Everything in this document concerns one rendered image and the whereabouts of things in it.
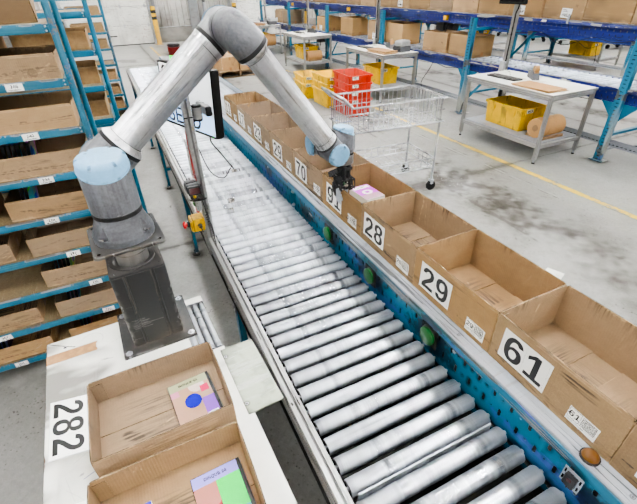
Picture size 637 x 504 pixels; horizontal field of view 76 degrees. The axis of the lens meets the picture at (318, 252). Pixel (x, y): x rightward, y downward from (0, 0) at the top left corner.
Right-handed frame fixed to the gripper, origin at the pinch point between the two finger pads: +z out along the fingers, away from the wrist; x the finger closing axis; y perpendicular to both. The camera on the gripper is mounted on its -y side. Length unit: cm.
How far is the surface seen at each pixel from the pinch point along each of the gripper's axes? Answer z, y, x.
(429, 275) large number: -1, 68, -1
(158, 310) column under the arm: 9, 31, -91
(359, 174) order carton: -2.1, -19.1, 21.7
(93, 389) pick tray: 15, 51, -114
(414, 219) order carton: 6.9, 21.6, 28.3
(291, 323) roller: 23, 44, -46
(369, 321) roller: 23, 57, -18
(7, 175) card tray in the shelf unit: -19, -59, -138
